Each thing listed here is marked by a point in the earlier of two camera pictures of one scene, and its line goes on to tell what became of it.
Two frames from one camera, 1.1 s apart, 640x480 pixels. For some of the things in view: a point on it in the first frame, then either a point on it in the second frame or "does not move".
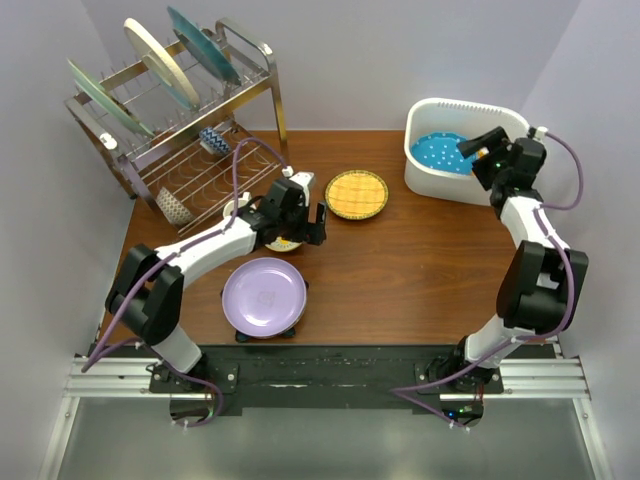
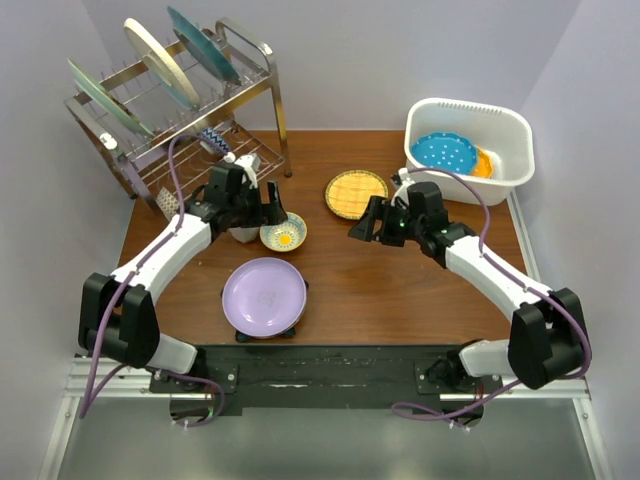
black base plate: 324,380 does not move
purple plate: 264,296 does not move
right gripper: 496,141 -> 378,209
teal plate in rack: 204,47 does not move
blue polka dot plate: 440,151 does not move
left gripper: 304,233 -> 264,214
